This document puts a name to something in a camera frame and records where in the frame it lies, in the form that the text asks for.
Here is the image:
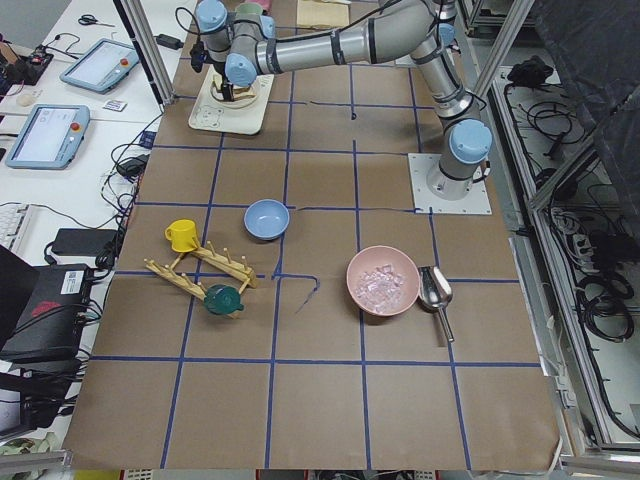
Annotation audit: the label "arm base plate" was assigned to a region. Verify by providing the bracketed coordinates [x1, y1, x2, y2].
[408, 153, 492, 215]

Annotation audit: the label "cream bear serving tray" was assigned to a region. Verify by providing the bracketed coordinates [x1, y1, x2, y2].
[188, 66, 274, 135]

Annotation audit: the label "black computer box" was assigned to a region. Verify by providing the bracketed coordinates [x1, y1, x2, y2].
[1, 264, 102, 364]

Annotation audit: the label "cream round plate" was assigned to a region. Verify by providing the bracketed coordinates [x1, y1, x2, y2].
[210, 85, 259, 109]

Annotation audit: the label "black scissors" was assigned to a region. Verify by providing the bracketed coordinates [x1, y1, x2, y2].
[77, 14, 115, 28]

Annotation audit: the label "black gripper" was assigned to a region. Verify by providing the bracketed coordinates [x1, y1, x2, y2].
[191, 42, 235, 102]

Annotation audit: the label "dark green mug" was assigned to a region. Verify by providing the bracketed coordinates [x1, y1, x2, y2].
[203, 284, 244, 315]

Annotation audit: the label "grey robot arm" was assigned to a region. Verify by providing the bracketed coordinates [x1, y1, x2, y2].
[190, 1, 493, 201]

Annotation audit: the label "bread slice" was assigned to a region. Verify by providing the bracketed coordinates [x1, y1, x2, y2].
[211, 86, 255, 102]
[211, 74, 230, 88]

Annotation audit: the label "blue bowl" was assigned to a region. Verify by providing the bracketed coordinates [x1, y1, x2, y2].
[244, 199, 290, 241]

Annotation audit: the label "far teach pendant tablet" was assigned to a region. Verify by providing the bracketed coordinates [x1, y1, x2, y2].
[59, 38, 139, 93]

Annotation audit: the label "black power adapter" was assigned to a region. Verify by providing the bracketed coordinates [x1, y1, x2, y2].
[155, 34, 184, 50]

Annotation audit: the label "pink bowl with ice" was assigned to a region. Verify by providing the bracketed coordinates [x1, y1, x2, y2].
[346, 245, 421, 317]

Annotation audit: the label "yellow mug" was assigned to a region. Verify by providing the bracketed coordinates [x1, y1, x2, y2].
[164, 219, 200, 253]

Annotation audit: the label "aluminium frame post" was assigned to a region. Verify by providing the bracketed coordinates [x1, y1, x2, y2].
[113, 0, 175, 107]

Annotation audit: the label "teach pendant tablet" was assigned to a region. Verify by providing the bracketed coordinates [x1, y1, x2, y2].
[59, 38, 139, 93]
[5, 104, 91, 170]

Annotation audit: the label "green bowl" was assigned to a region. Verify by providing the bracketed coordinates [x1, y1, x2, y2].
[235, 2, 263, 21]

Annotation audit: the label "wooden cup rack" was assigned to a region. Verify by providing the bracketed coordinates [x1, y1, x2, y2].
[143, 241, 259, 302]

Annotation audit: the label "wooden cutting board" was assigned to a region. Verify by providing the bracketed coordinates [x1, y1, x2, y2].
[296, 0, 351, 28]

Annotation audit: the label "metal ice scoop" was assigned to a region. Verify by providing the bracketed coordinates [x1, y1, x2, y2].
[418, 266, 455, 343]

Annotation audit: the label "near teach pendant tablet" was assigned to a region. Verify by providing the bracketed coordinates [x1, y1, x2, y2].
[5, 104, 91, 170]

